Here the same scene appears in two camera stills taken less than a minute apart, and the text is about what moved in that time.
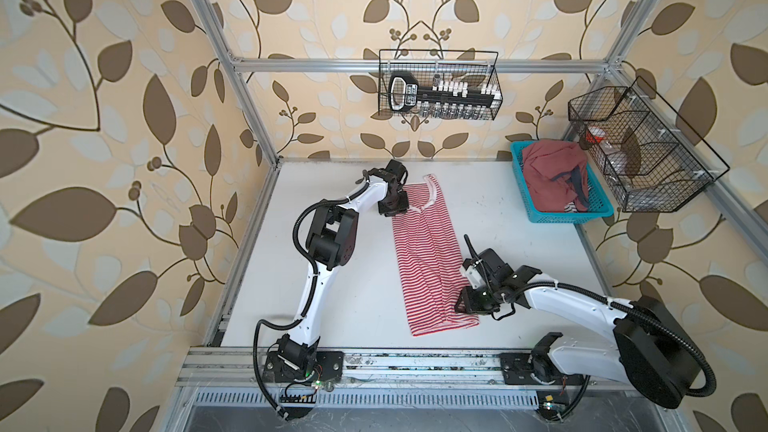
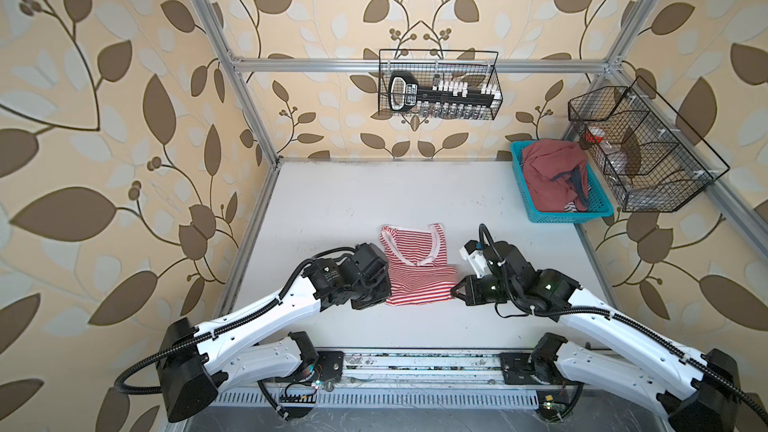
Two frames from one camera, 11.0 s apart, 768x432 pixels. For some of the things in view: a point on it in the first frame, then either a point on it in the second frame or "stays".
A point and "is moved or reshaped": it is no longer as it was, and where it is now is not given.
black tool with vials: x=441 y=99 stays
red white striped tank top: x=430 y=271 is moved or reshaped
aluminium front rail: x=246 y=369 stays
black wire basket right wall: x=654 y=161 stays
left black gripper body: x=398 y=202 → x=369 y=293
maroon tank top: x=548 y=172 stays
